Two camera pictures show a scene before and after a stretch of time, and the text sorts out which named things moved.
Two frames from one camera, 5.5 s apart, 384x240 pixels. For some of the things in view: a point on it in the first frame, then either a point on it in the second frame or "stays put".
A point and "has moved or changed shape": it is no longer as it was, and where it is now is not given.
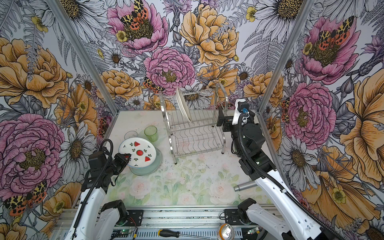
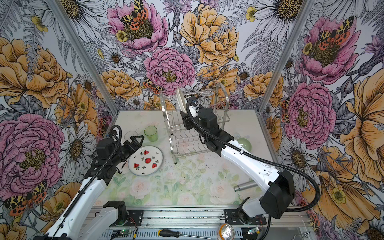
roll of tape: [225, 231] stays put
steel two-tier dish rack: [191, 119] stays put
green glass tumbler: [151, 132] stays put
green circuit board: [120, 233] stays put
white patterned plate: [143, 152] has moved or changed shape
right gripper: [227, 122] → [187, 120]
